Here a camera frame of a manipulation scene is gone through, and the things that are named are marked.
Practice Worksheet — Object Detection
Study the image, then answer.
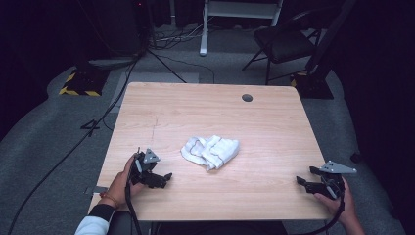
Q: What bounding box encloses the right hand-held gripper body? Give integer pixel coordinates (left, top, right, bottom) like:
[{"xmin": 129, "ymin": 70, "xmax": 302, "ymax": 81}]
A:
[{"xmin": 317, "ymin": 160, "xmax": 358, "ymax": 201}]

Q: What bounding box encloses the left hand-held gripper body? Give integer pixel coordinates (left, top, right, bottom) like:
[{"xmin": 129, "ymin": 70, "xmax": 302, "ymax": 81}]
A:
[{"xmin": 130, "ymin": 147, "xmax": 161, "ymax": 188}]

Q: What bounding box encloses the white towel with dark stripe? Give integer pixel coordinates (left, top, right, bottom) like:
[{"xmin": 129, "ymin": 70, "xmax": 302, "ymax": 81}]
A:
[{"xmin": 180, "ymin": 134, "xmax": 241, "ymax": 172}]

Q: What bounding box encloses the person's right hand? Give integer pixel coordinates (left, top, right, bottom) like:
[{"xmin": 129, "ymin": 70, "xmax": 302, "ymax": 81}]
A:
[{"xmin": 312, "ymin": 177, "xmax": 359, "ymax": 227}]

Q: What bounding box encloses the person's left hand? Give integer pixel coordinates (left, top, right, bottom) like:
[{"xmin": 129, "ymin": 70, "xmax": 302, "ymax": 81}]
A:
[{"xmin": 98, "ymin": 154, "xmax": 146, "ymax": 211}]

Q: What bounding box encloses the black caster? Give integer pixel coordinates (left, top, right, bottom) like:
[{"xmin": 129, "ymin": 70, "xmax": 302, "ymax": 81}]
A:
[{"xmin": 349, "ymin": 151, "xmax": 363, "ymax": 165}]

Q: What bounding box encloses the grey tape strip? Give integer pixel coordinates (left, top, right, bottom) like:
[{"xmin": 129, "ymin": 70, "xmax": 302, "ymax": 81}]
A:
[{"xmin": 84, "ymin": 185, "xmax": 109, "ymax": 196}]

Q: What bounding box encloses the person's dark lap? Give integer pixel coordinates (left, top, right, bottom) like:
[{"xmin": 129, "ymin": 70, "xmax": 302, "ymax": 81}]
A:
[{"xmin": 109, "ymin": 211, "xmax": 289, "ymax": 235}]

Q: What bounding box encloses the black stand with striped base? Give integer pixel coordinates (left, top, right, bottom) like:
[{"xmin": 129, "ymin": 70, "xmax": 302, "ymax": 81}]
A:
[{"xmin": 289, "ymin": 0, "xmax": 358, "ymax": 101}]

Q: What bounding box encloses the black yellow striped stand base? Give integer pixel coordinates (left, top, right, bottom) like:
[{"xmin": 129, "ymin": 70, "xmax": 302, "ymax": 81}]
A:
[{"xmin": 58, "ymin": 64, "xmax": 111, "ymax": 98}]

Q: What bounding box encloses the black folding chair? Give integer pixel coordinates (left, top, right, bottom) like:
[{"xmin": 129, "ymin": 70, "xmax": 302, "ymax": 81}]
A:
[{"xmin": 241, "ymin": 9, "xmax": 323, "ymax": 86}]

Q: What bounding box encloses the left hand-held gripper cable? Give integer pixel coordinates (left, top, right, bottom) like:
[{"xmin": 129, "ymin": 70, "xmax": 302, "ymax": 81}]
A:
[{"xmin": 124, "ymin": 177, "xmax": 144, "ymax": 235}]

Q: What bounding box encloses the hand-held gripper cable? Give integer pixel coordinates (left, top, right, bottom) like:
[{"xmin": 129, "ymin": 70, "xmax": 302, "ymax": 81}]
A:
[
  {"xmin": 292, "ymin": 190, "xmax": 346, "ymax": 235},
  {"xmin": 124, "ymin": 177, "xmax": 144, "ymax": 235}
]

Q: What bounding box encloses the right hand-held gripper cable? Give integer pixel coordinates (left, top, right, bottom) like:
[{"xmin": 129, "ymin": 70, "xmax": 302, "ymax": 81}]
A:
[{"xmin": 292, "ymin": 190, "xmax": 346, "ymax": 235}]

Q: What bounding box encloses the orange bracelet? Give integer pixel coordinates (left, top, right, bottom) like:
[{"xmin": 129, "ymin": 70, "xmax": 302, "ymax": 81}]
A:
[{"xmin": 99, "ymin": 191, "xmax": 120, "ymax": 208}]

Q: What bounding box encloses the long black floor cable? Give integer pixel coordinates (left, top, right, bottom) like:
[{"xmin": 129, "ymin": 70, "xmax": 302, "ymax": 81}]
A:
[{"xmin": 7, "ymin": 53, "xmax": 142, "ymax": 235}]

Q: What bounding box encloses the thin black floor cable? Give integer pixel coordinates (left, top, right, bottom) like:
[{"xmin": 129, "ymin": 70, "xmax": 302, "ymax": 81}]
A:
[{"xmin": 153, "ymin": 52, "xmax": 216, "ymax": 85}]

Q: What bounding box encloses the bundle of floor cables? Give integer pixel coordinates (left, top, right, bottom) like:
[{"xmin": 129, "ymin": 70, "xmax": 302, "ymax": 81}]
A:
[{"xmin": 149, "ymin": 20, "xmax": 210, "ymax": 51}]

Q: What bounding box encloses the white desk frame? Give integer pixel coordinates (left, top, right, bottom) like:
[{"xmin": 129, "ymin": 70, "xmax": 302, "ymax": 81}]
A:
[{"xmin": 199, "ymin": 0, "xmax": 285, "ymax": 58}]

